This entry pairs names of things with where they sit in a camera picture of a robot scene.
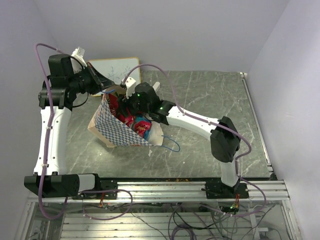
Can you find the white board eraser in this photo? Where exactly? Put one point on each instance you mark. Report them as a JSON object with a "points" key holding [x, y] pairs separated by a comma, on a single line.
{"points": [[156, 86]]}

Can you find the checkered paper bag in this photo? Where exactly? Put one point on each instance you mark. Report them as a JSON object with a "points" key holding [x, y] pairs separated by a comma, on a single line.
{"points": [[114, 133]]}

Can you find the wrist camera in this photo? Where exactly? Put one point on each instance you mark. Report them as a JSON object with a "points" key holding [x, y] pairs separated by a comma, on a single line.
{"points": [[79, 53], [130, 85]]}

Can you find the blue red snack bag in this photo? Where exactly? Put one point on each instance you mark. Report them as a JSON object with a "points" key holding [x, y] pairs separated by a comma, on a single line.
{"points": [[142, 126]]}

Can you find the red chips bag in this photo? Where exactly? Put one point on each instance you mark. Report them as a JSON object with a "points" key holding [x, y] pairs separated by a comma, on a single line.
{"points": [[117, 110]]}

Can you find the small whiteboard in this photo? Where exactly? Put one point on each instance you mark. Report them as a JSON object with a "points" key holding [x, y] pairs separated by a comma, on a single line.
{"points": [[116, 69]]}

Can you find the aluminium frame rail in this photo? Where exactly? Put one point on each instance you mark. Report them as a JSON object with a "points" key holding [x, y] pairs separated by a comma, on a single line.
{"points": [[169, 192]]}

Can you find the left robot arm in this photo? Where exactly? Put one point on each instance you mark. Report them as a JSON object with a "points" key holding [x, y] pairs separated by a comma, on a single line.
{"points": [[69, 76]]}

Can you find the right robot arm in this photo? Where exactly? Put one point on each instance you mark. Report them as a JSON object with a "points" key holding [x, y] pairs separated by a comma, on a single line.
{"points": [[224, 143]]}

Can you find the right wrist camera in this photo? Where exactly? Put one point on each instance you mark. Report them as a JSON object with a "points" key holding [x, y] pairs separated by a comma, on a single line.
{"points": [[130, 85]]}

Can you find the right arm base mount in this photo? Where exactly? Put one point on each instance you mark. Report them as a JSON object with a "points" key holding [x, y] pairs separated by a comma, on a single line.
{"points": [[215, 189]]}

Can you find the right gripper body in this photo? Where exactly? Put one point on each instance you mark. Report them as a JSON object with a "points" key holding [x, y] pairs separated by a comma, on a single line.
{"points": [[133, 104]]}

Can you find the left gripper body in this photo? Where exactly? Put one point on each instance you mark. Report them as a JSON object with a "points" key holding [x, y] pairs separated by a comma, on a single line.
{"points": [[85, 80]]}

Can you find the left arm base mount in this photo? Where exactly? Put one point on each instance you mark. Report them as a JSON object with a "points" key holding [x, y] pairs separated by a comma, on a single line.
{"points": [[105, 184]]}

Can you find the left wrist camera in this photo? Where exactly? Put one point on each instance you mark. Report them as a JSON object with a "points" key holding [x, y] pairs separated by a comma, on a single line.
{"points": [[79, 53]]}

